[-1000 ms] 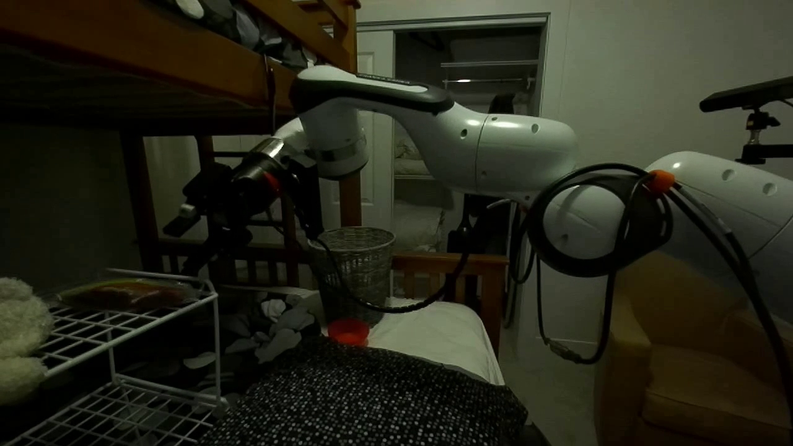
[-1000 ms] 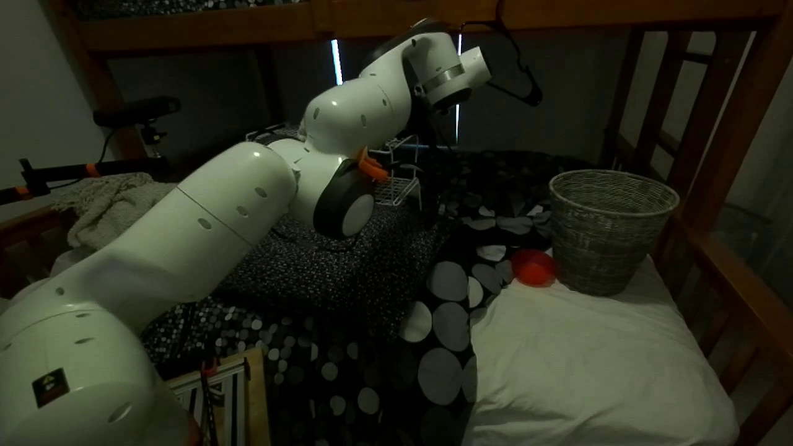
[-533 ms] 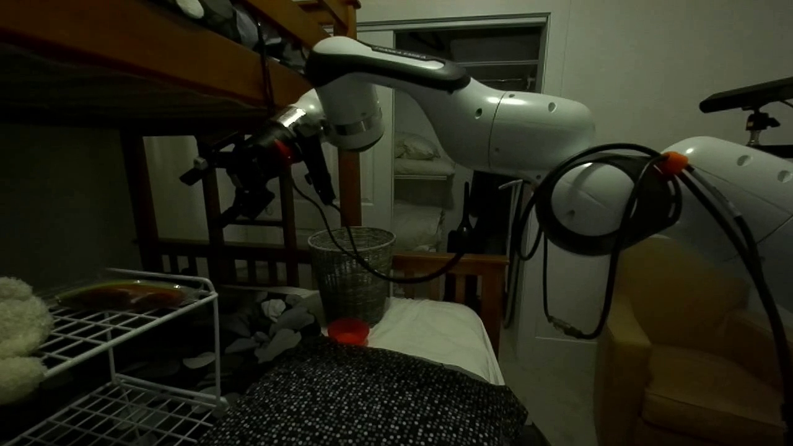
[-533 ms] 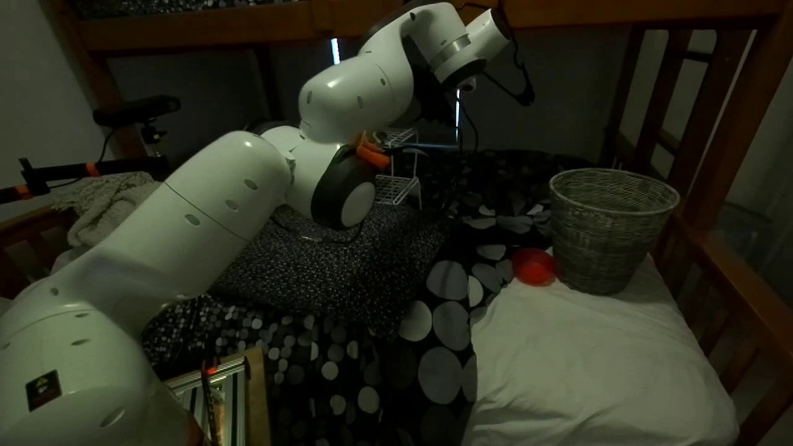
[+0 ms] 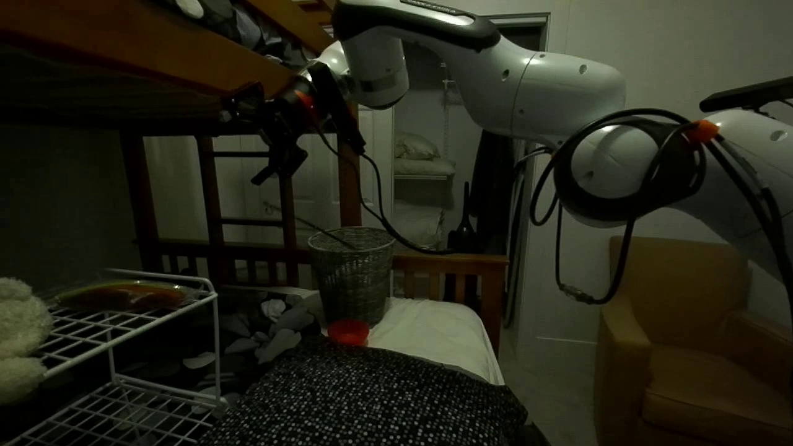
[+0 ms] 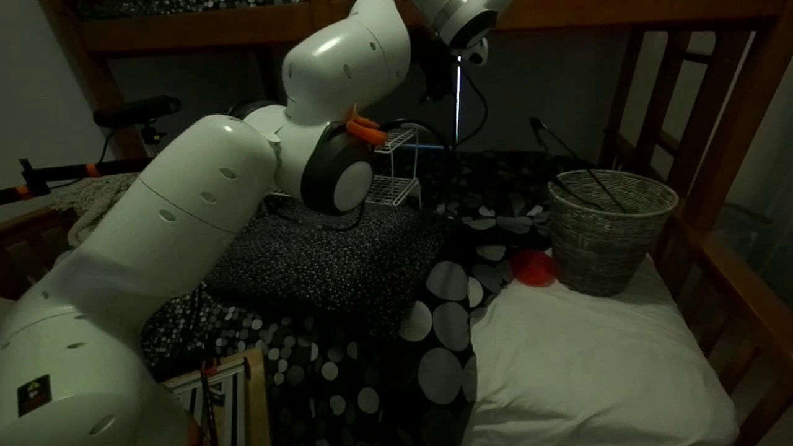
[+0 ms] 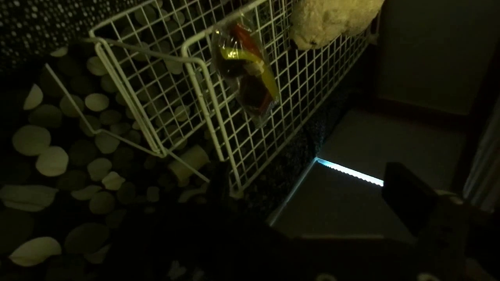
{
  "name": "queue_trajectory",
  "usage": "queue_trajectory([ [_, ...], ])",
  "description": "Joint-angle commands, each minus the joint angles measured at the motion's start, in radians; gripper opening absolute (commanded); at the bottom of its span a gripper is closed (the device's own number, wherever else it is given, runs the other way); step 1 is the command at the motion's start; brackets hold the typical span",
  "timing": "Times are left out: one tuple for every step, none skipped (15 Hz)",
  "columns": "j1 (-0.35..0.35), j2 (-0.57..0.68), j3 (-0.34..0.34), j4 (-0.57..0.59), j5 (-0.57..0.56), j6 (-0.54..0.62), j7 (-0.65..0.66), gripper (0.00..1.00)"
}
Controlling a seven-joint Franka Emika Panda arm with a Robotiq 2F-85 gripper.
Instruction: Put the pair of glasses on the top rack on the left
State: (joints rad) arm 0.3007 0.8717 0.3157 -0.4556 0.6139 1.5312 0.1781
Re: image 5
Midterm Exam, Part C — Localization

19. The yellow armchair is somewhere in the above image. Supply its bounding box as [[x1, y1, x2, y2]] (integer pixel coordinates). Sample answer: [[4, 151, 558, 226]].
[[593, 237, 793, 446]]

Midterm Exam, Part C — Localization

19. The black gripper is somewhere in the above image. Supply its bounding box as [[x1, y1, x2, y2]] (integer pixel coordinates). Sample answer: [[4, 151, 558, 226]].
[[220, 82, 316, 185]]

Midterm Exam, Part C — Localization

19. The wooden bunk bed frame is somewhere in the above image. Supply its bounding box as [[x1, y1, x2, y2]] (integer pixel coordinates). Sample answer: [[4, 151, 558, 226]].
[[0, 0, 511, 357]]

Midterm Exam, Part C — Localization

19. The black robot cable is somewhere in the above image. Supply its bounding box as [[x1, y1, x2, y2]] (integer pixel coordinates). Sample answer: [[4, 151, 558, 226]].
[[313, 59, 793, 308]]

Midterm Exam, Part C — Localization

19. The white pillow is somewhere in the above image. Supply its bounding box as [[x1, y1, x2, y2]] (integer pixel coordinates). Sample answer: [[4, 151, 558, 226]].
[[366, 297, 505, 386]]

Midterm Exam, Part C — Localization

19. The white wire two-tier rack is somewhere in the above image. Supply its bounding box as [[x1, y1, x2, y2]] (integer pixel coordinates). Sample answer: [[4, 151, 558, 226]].
[[3, 271, 222, 446]]

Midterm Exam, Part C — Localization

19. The woven wicker basket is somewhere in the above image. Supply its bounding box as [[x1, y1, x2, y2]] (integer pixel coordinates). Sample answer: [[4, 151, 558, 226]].
[[308, 226, 397, 324]]

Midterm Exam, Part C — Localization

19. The black speckled blanket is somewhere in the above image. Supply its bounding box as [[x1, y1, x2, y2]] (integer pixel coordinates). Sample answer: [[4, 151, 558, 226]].
[[199, 340, 527, 446]]

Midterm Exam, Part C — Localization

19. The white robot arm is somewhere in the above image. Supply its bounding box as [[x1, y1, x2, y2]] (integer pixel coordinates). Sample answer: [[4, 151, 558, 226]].
[[225, 0, 793, 282]]

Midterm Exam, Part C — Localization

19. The brown pair of glasses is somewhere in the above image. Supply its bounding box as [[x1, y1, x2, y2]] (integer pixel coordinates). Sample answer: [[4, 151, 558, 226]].
[[55, 282, 187, 312]]

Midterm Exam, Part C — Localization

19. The cream fluffy plush toy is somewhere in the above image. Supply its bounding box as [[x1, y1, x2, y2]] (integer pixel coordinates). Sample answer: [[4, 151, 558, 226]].
[[0, 277, 51, 406]]

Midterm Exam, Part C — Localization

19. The red ball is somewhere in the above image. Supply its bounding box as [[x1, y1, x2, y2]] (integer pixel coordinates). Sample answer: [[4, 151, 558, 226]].
[[327, 320, 370, 346]]

